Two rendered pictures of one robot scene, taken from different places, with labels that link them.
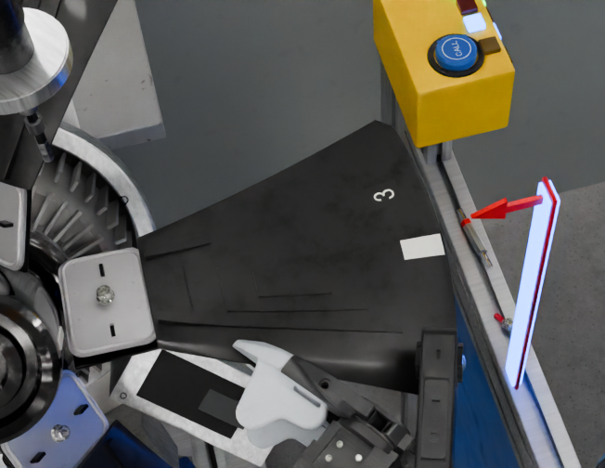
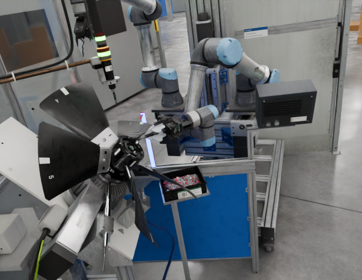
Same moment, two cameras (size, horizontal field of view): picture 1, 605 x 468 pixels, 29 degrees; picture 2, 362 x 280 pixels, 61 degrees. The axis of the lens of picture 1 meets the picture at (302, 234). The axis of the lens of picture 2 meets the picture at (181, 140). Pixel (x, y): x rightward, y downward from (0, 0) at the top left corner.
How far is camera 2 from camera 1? 118 cm
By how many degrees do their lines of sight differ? 59
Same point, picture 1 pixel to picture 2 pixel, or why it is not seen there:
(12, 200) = (107, 131)
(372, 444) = (171, 120)
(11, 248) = (114, 138)
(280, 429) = (160, 138)
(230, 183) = not seen: hidden behind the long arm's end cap
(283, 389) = (157, 128)
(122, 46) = (31, 210)
